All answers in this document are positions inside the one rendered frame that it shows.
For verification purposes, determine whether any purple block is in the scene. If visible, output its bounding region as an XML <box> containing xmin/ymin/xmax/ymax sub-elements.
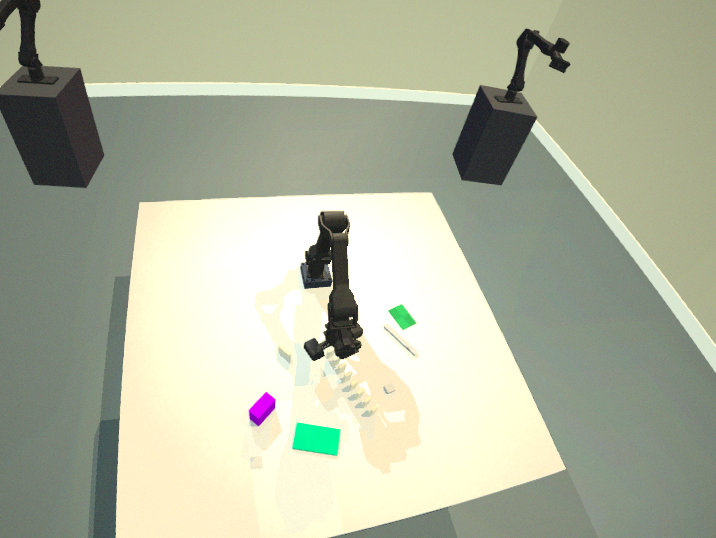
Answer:
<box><xmin>248</xmin><ymin>392</ymin><xmax>276</xmax><ymax>427</ymax></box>

